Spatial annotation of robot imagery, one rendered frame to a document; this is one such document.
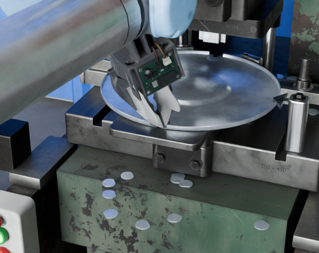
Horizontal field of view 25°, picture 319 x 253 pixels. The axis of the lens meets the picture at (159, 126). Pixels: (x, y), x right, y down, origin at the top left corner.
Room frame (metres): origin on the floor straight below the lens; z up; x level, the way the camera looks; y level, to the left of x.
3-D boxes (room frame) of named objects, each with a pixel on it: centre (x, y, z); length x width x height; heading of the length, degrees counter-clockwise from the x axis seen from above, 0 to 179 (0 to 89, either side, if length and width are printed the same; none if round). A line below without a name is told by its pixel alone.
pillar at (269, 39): (1.22, -0.20, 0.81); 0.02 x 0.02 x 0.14
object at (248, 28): (1.20, -0.10, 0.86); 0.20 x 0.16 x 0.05; 69
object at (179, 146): (1.03, -0.03, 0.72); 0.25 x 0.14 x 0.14; 159
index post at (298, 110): (1.01, -0.22, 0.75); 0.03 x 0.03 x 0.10; 69
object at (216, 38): (1.18, -0.09, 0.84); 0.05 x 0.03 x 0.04; 69
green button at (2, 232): (0.95, 0.26, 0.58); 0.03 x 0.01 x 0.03; 69
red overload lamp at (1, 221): (0.95, 0.26, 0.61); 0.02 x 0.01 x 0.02; 69
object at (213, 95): (1.07, -0.05, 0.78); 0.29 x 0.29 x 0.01
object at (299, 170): (1.19, -0.10, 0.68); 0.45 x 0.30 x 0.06; 69
